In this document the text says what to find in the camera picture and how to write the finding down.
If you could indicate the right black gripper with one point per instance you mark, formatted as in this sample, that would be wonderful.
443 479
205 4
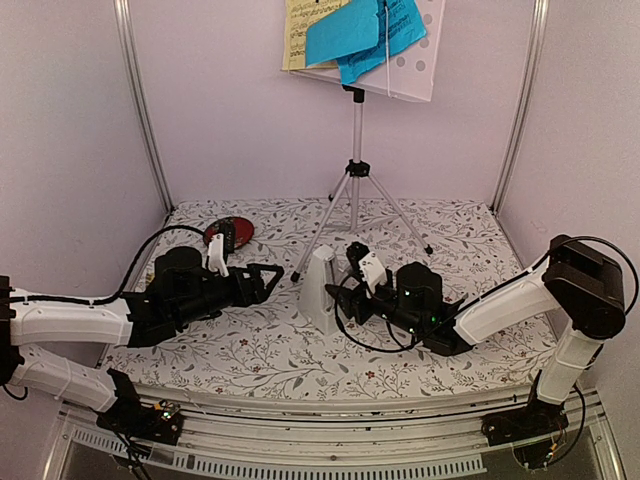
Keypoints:
351 302

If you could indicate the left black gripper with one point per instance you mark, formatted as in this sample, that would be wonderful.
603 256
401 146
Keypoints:
257 293

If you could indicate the white metronome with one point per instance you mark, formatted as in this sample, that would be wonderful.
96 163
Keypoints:
315 304

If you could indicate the silver tripod music stand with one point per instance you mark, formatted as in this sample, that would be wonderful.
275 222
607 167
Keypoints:
357 169

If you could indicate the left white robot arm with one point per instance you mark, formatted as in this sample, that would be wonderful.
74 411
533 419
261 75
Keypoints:
27 320

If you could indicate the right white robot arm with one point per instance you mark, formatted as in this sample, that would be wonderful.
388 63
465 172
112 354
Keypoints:
570 277

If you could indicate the red floral plate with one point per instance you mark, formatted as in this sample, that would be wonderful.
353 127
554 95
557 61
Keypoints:
237 232

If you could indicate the floral table mat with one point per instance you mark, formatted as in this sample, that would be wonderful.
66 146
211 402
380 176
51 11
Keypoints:
272 351

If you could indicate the blue paper sheet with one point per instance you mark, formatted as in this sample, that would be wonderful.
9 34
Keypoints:
363 35

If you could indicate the yellow sheet music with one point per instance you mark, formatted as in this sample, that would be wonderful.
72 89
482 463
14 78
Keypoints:
299 16

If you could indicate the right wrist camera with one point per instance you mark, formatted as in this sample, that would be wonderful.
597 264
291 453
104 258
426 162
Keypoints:
367 266

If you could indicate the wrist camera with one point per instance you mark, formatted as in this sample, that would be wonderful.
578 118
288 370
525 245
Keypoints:
221 243
367 266

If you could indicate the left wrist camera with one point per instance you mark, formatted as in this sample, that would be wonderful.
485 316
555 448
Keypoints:
221 243

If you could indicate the front aluminium rail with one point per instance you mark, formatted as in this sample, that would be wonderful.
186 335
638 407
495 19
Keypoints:
409 438

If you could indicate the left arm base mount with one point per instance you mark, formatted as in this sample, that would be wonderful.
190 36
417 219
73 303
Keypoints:
160 423

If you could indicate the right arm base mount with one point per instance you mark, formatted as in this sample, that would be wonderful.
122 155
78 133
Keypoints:
535 419

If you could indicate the left aluminium frame post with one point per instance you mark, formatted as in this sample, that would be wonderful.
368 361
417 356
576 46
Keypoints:
133 72

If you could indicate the aluminium frame post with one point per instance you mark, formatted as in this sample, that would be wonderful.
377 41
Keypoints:
531 66
133 72

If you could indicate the right aluminium frame post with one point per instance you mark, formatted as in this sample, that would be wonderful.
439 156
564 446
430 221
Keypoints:
531 66

